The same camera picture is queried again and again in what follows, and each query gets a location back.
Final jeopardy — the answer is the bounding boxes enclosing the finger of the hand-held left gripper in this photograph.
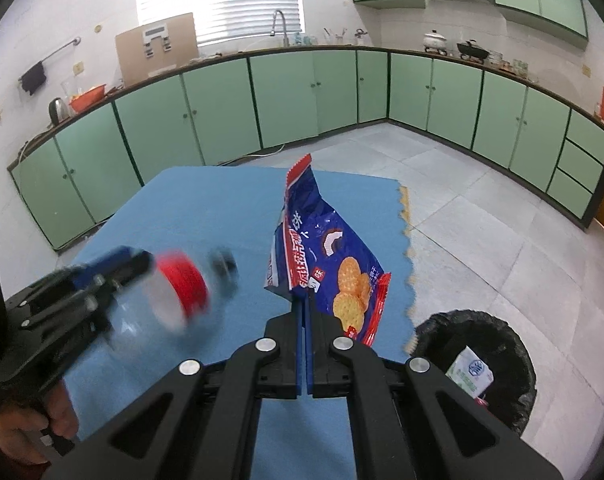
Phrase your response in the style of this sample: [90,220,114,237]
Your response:
[57,246,153,293]
[206,246,241,297]

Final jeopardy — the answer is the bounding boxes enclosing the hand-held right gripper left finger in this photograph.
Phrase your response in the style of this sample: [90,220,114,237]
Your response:
[42,289,308,480]

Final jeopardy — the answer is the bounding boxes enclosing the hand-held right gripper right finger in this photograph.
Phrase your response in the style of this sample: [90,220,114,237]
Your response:
[307,291,563,480]

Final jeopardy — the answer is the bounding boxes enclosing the clear crushed plastic bottle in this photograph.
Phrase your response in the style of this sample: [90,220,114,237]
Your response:
[106,248,233,342]

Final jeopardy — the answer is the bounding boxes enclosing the blue biscuit bag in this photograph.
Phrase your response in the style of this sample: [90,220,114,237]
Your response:
[264,153,393,347]

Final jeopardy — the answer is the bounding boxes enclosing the white green milk carton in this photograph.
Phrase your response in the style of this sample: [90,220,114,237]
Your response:
[444,346,494,396]

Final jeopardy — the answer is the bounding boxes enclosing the trash bin with black bag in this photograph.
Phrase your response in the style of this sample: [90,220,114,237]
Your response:
[409,310,538,439]

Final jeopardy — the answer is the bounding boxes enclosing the person's left hand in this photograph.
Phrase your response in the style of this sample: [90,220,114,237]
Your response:
[0,379,81,466]

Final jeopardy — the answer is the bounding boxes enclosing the blue foam mat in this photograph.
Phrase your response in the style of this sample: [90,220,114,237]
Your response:
[57,165,416,480]

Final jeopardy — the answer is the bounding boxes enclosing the metal electric kettle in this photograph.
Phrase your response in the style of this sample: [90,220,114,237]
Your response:
[48,97,69,126]

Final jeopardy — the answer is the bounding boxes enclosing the orange plastic basin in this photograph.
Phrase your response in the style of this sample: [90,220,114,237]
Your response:
[69,84,108,111]

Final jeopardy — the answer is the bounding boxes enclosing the green lower kitchen cabinets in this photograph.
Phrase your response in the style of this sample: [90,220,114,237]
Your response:
[8,45,604,252]

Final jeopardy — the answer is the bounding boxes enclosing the black towel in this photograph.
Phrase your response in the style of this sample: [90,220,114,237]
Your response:
[20,62,48,96]

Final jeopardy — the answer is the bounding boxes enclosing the metal kitchen faucet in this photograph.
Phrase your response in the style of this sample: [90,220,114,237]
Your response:
[271,8,291,49]

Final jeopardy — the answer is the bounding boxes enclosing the white window blinds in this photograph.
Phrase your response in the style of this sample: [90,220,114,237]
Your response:
[135,0,307,44]

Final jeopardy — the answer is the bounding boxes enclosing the white cooking pot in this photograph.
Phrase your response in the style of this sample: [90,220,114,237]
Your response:
[422,29,449,54]

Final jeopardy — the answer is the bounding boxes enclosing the black wok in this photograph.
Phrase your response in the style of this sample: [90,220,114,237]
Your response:
[455,39,488,64]

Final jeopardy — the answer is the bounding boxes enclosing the jars on counter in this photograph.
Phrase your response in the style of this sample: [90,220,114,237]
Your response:
[498,57,531,79]

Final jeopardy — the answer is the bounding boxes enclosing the wall towel bar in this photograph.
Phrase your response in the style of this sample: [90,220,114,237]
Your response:
[17,37,82,84]

